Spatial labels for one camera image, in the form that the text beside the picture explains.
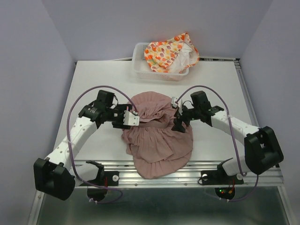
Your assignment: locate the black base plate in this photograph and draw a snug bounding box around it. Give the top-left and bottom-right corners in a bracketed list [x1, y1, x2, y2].
[79, 171, 121, 204]
[197, 170, 244, 201]

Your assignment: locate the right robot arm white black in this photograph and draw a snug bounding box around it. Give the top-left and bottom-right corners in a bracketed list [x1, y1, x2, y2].
[171, 91, 284, 183]

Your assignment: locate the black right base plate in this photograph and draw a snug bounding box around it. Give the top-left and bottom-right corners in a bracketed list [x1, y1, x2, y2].
[197, 170, 244, 201]

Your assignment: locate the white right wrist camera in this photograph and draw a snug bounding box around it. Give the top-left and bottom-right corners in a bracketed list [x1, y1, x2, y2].
[171, 97, 183, 115]

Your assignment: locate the orange floral skirt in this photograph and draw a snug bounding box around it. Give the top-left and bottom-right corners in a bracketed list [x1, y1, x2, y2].
[143, 32, 200, 74]

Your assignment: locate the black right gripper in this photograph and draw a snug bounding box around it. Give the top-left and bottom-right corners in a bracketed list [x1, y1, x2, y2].
[170, 104, 201, 133]

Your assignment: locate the pink skirt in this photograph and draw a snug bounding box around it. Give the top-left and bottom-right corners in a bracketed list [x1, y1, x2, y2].
[121, 91, 193, 179]

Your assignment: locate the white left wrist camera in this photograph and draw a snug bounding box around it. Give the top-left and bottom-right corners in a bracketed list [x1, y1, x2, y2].
[123, 110, 140, 126]

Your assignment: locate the white plastic basket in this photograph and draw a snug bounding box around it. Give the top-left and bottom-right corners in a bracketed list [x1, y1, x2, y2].
[132, 43, 189, 81]

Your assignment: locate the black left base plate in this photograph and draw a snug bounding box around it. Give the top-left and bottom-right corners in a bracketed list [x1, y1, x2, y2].
[79, 171, 121, 204]

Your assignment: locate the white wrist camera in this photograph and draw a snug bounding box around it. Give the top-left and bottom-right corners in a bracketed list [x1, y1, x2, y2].
[171, 97, 183, 115]
[123, 110, 140, 126]

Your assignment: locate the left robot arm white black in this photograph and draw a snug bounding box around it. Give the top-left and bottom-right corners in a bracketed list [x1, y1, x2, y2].
[33, 90, 139, 201]

